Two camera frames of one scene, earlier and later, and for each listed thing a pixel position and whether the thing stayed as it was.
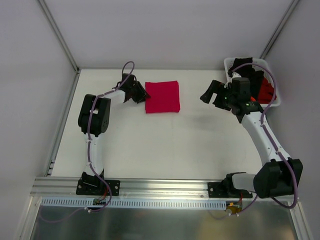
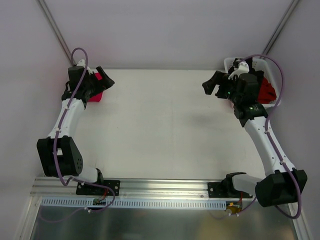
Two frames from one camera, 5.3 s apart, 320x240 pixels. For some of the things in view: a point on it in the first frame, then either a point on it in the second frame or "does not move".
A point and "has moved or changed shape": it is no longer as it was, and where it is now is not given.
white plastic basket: x=260 y=65 does not move
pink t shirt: x=162 y=97 has moved or changed shape
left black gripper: x=135 y=90 -> x=96 y=83
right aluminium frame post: x=280 y=27 does not move
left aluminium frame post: x=63 y=43 does not move
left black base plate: x=85 y=188 does not move
